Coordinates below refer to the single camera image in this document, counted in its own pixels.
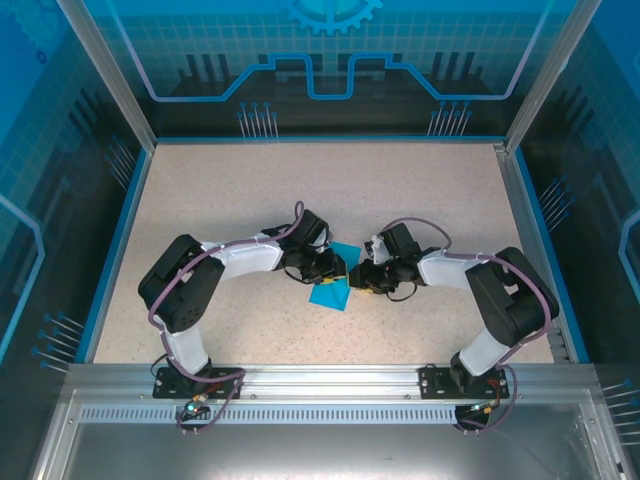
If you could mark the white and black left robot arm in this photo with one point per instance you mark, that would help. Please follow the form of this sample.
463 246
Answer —
180 290

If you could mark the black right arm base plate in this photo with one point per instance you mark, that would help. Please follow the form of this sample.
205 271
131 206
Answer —
431 382

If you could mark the aluminium mounting rail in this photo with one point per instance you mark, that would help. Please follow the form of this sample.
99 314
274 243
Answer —
330 382

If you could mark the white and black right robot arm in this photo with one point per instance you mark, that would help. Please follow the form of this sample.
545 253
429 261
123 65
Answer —
505 305

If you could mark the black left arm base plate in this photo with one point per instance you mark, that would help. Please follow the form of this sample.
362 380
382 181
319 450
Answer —
165 385

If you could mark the blue edge strip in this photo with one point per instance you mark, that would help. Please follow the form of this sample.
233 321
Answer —
118 250
534 200

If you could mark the blue cloth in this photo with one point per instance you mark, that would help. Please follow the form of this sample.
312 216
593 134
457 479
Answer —
330 299

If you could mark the grey metal sheet panel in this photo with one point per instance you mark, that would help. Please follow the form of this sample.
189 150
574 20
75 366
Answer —
320 450

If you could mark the aluminium side rail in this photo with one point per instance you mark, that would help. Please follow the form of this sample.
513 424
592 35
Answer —
519 200

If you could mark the aluminium frame post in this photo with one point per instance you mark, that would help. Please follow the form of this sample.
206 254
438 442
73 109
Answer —
111 75
550 75

